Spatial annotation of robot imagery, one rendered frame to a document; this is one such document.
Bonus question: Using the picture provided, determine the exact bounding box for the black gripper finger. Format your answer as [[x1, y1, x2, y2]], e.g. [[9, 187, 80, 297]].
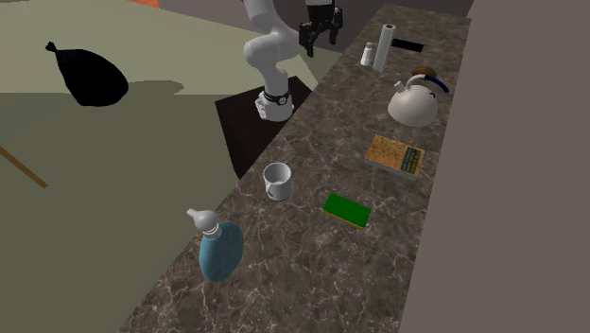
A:
[[298, 22, 321, 59], [324, 7, 344, 46]]

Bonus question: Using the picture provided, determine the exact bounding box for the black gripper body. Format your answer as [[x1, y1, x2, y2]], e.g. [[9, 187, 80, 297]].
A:
[[305, 4, 338, 30]]

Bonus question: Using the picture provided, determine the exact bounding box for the white salt shaker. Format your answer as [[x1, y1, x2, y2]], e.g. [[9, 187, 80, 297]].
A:
[[359, 42, 375, 67]]

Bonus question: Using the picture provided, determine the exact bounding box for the white paper towel roll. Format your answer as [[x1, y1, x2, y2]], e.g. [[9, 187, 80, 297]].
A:
[[373, 23, 397, 74]]

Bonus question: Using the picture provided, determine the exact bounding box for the dark robot stand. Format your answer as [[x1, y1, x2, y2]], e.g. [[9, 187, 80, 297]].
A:
[[214, 75, 314, 181]]

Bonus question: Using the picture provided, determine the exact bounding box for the brown book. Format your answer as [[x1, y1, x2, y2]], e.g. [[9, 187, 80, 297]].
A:
[[363, 133, 426, 181]]

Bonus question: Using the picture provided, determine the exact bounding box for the white mug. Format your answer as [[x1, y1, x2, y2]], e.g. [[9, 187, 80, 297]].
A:
[[262, 162, 293, 202]]

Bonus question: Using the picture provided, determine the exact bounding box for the green and yellow sponge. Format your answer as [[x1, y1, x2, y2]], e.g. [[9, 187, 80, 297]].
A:
[[321, 192, 373, 230]]

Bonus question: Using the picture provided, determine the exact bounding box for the black garbage bag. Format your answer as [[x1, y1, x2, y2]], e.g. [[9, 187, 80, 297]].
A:
[[44, 41, 130, 108]]

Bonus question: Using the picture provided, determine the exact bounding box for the blue soap bottle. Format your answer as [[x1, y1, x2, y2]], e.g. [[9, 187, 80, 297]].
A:
[[185, 207, 246, 284]]

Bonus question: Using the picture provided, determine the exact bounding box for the brown wooden stick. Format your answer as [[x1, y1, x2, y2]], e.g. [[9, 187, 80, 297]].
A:
[[0, 145, 49, 190]]

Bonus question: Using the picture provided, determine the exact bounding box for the white kettle with blue handle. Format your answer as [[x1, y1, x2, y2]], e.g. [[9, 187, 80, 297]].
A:
[[387, 65, 451, 129]]

